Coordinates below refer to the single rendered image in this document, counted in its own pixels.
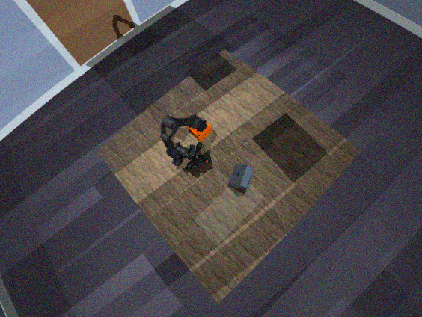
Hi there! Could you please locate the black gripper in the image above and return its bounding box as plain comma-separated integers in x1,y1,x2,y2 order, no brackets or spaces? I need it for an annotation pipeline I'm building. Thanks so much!
183,142,207,171

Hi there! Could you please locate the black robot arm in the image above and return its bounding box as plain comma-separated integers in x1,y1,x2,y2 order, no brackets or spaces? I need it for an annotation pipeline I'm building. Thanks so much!
161,114,207,165

